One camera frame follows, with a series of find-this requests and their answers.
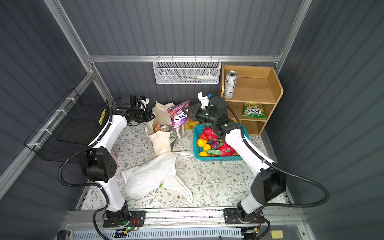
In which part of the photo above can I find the teal plastic basket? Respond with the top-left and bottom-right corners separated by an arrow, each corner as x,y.
193,125 -> 242,162

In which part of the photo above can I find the green Fox's candy bag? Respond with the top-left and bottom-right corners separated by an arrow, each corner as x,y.
242,103 -> 265,119

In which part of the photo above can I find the lower pink dragon fruit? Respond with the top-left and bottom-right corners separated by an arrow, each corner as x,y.
215,143 -> 235,157

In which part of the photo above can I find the floral table mat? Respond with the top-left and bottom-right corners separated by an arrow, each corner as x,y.
80,113 -> 289,210

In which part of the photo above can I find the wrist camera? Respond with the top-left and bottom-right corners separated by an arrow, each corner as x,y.
122,95 -> 150,111
198,92 -> 213,109

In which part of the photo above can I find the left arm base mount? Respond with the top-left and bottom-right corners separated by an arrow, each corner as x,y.
103,211 -> 147,228

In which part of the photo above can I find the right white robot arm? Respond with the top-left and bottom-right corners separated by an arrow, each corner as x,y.
183,97 -> 330,222

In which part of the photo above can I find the black wire wall basket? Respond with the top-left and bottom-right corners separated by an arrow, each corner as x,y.
24,89 -> 109,162

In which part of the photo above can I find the white plastic grocery bag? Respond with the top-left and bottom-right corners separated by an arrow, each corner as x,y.
122,151 -> 193,204

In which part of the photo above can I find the yellow lemon upper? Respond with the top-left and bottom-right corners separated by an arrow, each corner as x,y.
197,139 -> 208,148

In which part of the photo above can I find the cream canvas tote bag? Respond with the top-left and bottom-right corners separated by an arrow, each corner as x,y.
145,102 -> 185,156

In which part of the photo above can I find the yellow lemon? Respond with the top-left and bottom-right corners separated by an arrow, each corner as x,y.
199,151 -> 209,157
197,139 -> 208,148

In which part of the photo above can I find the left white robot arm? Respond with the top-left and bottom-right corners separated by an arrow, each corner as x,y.
58,108 -> 156,213

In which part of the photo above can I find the silver drink can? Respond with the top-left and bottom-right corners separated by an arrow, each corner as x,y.
223,71 -> 238,99
161,125 -> 170,132

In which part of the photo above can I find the purple Fox's candy bag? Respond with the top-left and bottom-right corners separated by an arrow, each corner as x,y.
167,101 -> 190,130

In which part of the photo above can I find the upper pink dragon fruit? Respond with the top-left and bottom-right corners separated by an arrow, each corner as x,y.
200,127 -> 219,142

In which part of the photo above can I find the yellow lemon lower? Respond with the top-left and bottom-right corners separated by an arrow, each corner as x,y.
199,151 -> 209,157

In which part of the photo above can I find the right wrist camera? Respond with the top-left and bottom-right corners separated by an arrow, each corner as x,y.
198,92 -> 213,109

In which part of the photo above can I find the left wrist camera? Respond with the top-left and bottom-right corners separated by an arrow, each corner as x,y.
122,95 -> 150,111

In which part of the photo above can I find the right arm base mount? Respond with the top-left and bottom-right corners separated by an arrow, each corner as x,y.
223,208 -> 265,225

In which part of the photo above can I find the wooden shelf unit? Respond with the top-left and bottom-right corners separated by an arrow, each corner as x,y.
221,65 -> 284,135

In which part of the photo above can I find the white wire wall basket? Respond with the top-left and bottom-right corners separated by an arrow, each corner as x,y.
153,57 -> 222,85

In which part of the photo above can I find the pink dragon fruit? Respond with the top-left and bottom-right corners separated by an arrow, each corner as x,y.
200,127 -> 219,142
215,143 -> 235,157

